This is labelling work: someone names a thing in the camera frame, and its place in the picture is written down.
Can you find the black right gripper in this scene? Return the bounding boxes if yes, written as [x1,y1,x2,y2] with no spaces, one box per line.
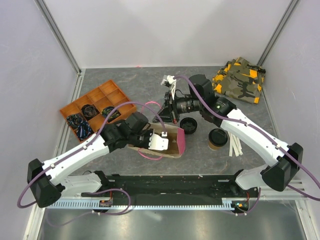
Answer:
[153,90,203,124]

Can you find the pink and cream paper bag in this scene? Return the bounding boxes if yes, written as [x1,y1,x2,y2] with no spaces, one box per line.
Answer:
[128,123,186,160]

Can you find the black cup lid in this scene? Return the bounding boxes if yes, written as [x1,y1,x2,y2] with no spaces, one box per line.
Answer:
[179,117,198,135]
[208,128,229,146]

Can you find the brown paper cup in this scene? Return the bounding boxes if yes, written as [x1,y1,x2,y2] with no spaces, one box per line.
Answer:
[207,128,229,151]

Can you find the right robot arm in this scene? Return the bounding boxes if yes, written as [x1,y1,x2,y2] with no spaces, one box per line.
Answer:
[158,74,303,197]

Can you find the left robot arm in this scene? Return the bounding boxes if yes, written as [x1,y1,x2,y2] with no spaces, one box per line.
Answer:
[27,111,156,208]

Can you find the blue striped rolled tie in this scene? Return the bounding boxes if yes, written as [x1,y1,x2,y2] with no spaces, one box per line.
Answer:
[76,121,94,141]

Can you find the brown rolled tie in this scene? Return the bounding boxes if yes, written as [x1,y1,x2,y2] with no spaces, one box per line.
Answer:
[81,104,99,120]

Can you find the orange compartment tray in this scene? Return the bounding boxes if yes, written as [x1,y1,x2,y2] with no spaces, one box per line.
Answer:
[59,79,130,143]

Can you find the dark rolled tie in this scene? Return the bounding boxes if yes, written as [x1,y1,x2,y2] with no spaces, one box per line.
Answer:
[66,113,84,130]

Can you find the white wrapped straw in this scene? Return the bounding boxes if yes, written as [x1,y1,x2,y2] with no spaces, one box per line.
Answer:
[234,135,243,156]
[228,132,239,157]

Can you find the camouflage folded cloth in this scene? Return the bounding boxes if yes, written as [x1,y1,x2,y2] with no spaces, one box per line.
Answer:
[212,57,266,104]

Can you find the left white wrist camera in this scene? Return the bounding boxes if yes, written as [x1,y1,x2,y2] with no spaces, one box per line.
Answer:
[148,131,169,151]

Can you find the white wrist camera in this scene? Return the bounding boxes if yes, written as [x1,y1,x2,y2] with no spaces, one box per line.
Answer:
[148,131,169,151]
[160,75,177,100]

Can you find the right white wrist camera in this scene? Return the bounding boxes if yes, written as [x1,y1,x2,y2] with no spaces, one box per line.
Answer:
[160,75,177,100]

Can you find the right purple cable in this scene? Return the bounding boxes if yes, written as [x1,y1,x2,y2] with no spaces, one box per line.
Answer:
[174,75,320,218]

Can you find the purple cable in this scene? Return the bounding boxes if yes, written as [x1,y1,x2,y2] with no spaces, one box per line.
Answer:
[174,75,320,218]
[16,101,168,227]

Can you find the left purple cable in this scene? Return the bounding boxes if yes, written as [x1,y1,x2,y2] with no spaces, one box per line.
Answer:
[16,101,168,227]

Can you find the white slotted cable duct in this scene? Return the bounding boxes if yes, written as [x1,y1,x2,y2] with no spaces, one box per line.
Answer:
[47,198,244,211]

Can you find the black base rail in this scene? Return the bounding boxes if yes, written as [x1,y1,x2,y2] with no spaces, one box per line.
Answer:
[94,170,259,205]

